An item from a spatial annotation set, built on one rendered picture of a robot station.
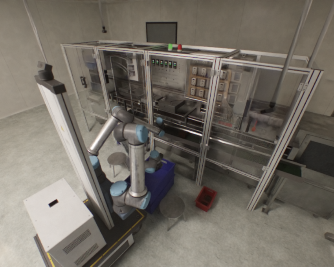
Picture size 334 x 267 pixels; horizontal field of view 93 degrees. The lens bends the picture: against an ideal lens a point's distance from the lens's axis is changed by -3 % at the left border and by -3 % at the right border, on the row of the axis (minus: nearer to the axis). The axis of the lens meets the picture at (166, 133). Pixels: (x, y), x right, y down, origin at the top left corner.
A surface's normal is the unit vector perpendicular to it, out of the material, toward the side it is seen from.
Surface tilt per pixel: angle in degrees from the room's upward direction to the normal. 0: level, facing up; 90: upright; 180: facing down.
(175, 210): 0
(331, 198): 90
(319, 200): 90
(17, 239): 0
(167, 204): 0
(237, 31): 90
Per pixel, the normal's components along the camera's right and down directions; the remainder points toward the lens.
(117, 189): -0.08, -0.84
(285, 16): -0.55, 0.47
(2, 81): 0.83, 0.31
